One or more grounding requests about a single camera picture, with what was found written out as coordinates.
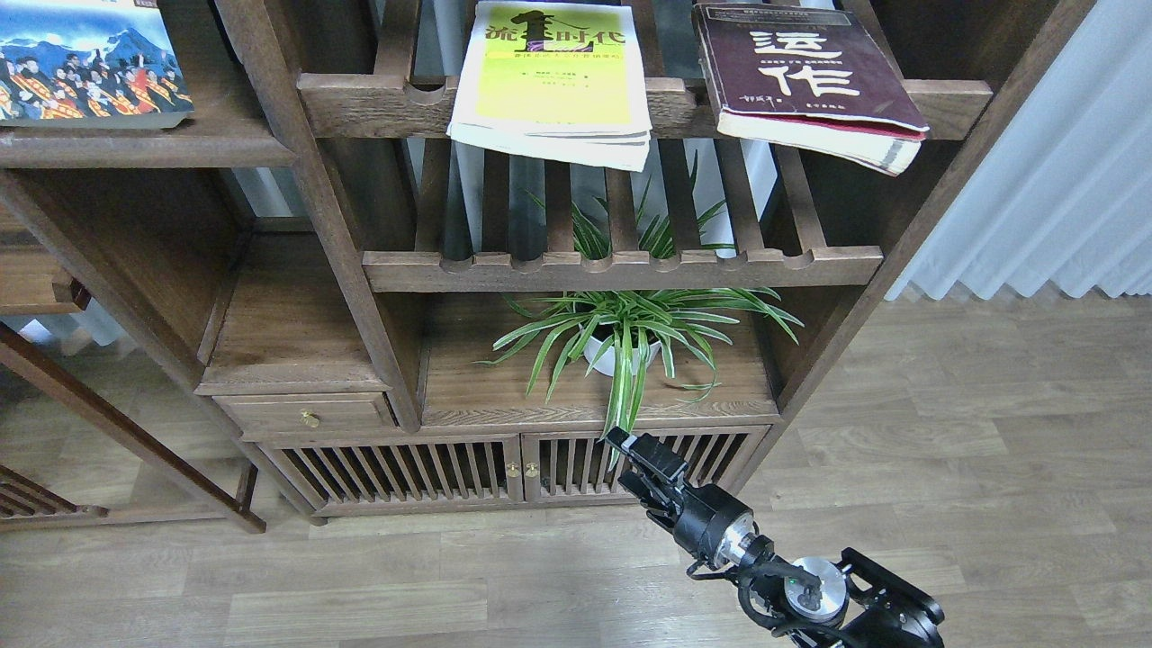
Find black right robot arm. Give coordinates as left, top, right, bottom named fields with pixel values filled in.
left=605, top=427, right=945, bottom=647

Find dark wooden bookshelf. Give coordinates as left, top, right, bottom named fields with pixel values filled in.
left=3, top=1, right=1094, bottom=523

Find dark maroon cover book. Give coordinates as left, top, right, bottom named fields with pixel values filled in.
left=692, top=3, right=930, bottom=176

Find green spider plant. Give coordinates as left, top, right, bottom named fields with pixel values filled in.
left=477, top=151, right=804, bottom=472

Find brass drawer knob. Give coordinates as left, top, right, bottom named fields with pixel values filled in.
left=300, top=409, right=321, bottom=429

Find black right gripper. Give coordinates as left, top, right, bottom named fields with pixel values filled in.
left=605, top=427, right=757, bottom=570

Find white pleated curtain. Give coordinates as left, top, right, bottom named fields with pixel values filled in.
left=887, top=1, right=1151, bottom=301

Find yellow green cover book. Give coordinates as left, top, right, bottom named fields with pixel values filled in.
left=447, top=1, right=652, bottom=172

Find white plant pot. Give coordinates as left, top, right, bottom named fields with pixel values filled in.
left=583, top=332, right=662, bottom=376

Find colourful mountain cover book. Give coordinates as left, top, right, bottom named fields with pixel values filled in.
left=1, top=1, right=194, bottom=129

